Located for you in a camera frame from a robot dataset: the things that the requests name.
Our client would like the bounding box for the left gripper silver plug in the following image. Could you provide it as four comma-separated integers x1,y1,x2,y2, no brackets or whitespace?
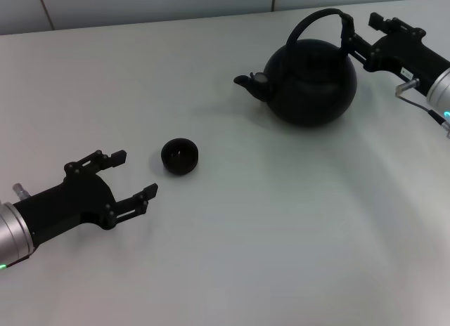
12,183,32,202

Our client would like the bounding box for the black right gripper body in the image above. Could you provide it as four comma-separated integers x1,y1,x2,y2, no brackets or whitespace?
365,34,450,95

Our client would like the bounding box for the black round teapot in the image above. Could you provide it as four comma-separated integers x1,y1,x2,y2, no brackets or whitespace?
233,8,359,128

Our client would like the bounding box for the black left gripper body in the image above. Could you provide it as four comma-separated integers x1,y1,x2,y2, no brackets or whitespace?
13,170,119,245

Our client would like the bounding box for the small black teacup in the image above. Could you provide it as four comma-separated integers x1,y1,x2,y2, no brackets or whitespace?
160,138,200,176

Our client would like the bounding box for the right gripper cable silver plug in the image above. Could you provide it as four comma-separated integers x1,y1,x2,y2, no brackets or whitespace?
395,79,450,140

